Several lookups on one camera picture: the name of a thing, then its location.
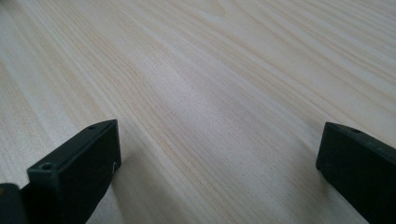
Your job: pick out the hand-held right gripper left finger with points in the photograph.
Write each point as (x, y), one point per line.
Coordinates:
(77, 174)

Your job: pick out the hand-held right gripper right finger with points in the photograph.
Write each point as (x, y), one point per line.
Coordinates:
(361, 174)

